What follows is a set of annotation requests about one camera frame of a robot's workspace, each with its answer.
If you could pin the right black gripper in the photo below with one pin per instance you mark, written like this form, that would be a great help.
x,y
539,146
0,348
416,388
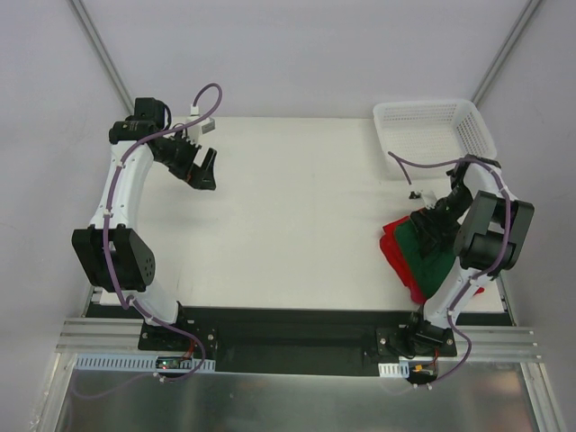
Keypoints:
x,y
432,225

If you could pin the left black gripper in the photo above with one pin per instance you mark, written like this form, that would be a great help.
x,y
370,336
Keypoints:
x,y
193,161

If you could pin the green t shirt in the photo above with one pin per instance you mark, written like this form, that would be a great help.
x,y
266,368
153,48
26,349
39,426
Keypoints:
x,y
423,265

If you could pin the red t shirt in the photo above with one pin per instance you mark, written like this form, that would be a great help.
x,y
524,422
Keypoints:
x,y
396,256

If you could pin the white plastic basket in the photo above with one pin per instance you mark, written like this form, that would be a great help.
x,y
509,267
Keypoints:
x,y
429,132

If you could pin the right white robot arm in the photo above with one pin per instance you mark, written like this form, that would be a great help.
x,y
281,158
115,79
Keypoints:
x,y
485,225

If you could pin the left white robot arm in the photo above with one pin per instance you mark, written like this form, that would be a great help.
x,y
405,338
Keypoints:
x,y
112,253

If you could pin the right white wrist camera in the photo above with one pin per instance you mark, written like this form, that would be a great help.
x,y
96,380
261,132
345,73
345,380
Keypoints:
x,y
428,197

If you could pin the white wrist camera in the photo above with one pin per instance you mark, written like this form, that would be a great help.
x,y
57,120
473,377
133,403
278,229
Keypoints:
x,y
428,197
195,132

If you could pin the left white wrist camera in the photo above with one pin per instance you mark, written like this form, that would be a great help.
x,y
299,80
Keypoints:
x,y
195,132

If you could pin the right white cable duct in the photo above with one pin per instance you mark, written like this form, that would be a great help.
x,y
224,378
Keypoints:
x,y
397,370

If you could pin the white cable duct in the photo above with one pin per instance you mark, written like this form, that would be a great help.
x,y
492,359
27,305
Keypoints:
x,y
397,370
142,363

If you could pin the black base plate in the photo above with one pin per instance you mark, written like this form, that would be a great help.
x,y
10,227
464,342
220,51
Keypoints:
x,y
338,361

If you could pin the aluminium frame rail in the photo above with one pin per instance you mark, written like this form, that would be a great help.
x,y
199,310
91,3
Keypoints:
x,y
99,335

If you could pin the left white cable duct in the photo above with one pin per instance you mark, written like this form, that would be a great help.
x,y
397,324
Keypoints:
x,y
142,363

